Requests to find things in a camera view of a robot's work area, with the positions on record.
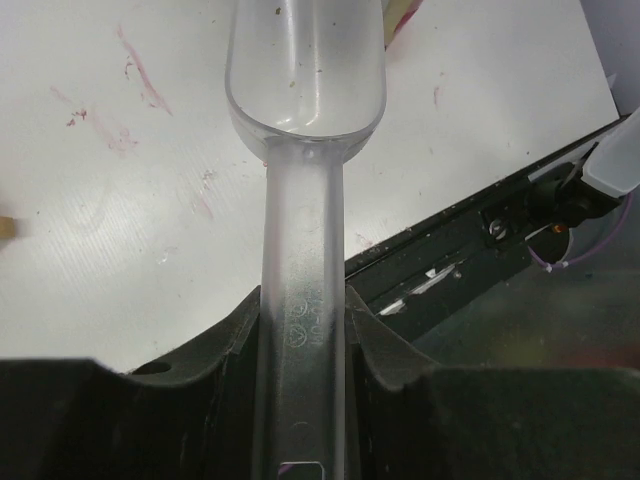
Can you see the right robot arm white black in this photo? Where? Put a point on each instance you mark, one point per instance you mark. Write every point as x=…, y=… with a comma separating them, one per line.
x=591, y=186

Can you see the pink cat-shaped pet bowl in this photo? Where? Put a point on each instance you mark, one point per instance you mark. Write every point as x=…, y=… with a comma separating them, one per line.
x=7, y=228

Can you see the clear plastic scoop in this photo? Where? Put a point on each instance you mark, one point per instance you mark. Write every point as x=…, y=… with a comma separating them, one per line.
x=306, y=88

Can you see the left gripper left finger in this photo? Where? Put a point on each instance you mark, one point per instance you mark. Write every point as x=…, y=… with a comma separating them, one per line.
x=185, y=415

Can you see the black mounting base rail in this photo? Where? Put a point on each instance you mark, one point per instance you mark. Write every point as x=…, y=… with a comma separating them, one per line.
x=418, y=278

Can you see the pet food bag pink white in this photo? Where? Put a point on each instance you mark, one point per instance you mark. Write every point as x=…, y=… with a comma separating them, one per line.
x=396, y=13

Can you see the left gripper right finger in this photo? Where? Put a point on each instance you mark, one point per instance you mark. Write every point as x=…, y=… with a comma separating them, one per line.
x=411, y=418

